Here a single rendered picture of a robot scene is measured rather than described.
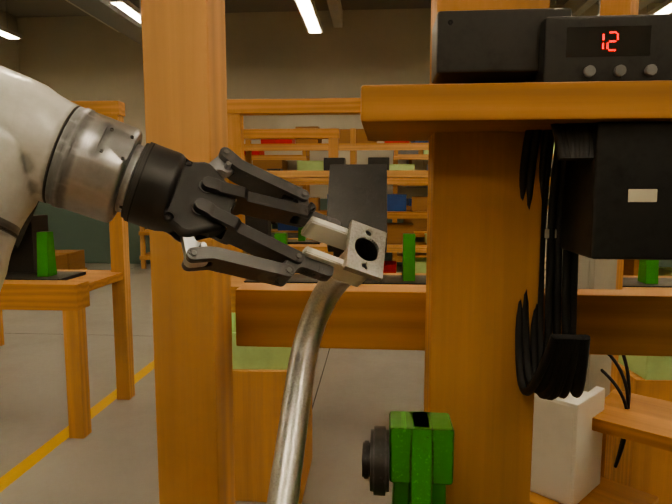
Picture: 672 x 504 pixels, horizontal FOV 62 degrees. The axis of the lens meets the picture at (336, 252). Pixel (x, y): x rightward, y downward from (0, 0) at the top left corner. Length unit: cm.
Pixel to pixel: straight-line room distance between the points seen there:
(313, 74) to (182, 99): 991
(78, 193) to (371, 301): 48
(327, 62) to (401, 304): 994
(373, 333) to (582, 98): 44
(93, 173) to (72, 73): 1157
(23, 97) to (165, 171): 12
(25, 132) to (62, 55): 1170
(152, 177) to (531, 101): 39
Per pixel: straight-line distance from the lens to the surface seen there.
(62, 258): 942
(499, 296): 77
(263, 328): 88
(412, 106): 63
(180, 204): 52
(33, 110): 51
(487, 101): 64
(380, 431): 66
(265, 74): 1082
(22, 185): 51
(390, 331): 86
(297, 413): 60
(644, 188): 70
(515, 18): 71
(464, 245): 75
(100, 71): 1182
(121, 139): 51
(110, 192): 50
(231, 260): 50
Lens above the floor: 143
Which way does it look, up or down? 6 degrees down
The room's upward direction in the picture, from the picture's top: straight up
